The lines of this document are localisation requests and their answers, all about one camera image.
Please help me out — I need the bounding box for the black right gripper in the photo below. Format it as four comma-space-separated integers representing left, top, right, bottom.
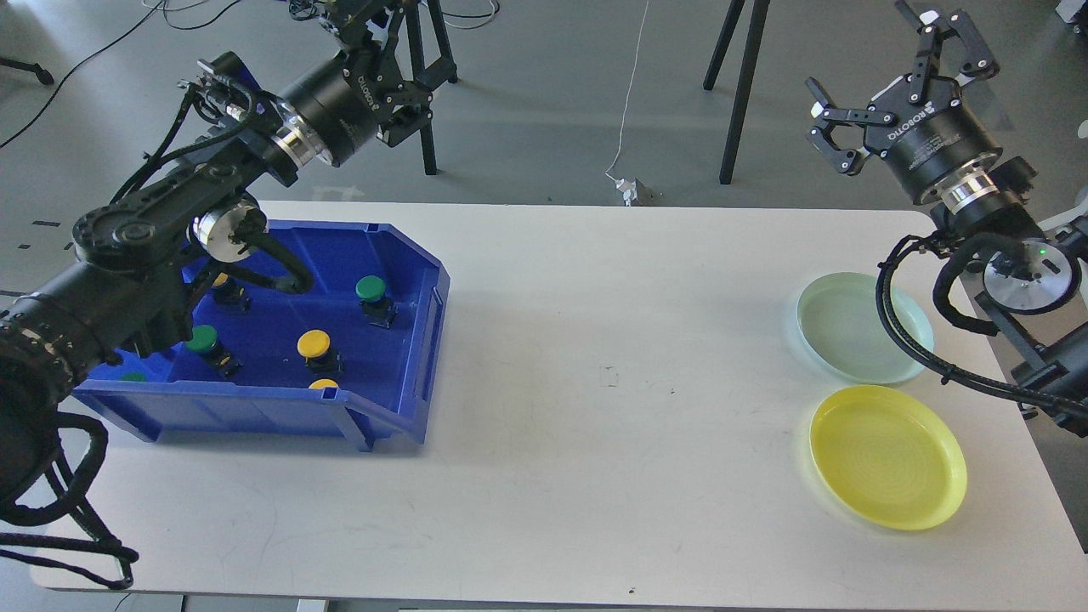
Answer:
805, 1, 1003, 206

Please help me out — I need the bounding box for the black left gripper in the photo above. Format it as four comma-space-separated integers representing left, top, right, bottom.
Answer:
280, 1, 457, 167

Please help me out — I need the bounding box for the yellow push button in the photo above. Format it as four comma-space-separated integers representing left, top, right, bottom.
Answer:
296, 329, 343, 375

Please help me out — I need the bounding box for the green button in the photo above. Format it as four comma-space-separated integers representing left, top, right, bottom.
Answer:
183, 325, 242, 378
354, 276, 397, 330

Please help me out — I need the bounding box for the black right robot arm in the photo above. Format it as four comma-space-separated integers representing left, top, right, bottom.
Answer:
806, 1, 1087, 437

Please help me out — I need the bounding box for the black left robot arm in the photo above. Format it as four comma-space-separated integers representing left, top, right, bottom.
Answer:
3, 1, 458, 590

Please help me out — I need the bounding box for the light green plate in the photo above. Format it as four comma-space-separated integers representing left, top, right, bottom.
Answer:
786, 271, 924, 385

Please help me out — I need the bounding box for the yellow button back in bin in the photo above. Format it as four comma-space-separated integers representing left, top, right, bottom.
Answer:
210, 274, 250, 313

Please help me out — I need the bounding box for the yellow plate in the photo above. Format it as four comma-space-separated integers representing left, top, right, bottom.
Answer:
806, 385, 969, 531

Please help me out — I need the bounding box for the left black tripod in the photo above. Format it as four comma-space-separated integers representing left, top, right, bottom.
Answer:
403, 1, 458, 178

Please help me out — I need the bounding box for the black tripod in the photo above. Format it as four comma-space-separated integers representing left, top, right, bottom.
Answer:
702, 1, 770, 185
403, 1, 458, 178

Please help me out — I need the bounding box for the right black tripod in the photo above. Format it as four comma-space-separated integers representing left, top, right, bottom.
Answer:
702, 1, 770, 185

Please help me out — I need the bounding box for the blue plastic bin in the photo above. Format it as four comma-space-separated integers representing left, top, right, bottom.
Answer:
73, 220, 450, 452

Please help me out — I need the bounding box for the black floor cable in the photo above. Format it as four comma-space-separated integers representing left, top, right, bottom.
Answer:
0, 0, 502, 150

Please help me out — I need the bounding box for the white cable with plug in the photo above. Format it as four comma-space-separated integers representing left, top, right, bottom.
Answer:
605, 0, 657, 207

